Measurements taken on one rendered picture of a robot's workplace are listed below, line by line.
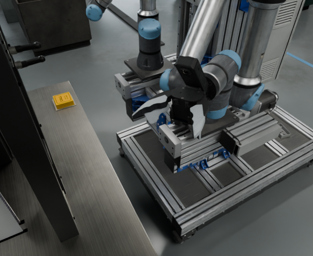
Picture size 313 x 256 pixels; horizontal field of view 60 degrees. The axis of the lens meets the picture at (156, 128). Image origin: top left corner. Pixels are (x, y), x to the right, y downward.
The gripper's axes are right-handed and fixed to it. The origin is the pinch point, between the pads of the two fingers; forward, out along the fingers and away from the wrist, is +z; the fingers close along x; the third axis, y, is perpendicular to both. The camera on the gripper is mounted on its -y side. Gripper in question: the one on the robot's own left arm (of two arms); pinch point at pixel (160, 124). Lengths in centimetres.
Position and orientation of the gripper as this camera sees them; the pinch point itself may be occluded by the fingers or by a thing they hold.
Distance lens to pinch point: 54.6
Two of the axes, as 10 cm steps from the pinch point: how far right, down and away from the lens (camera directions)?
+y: 1.1, 7.8, 6.2
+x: -8.2, -2.8, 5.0
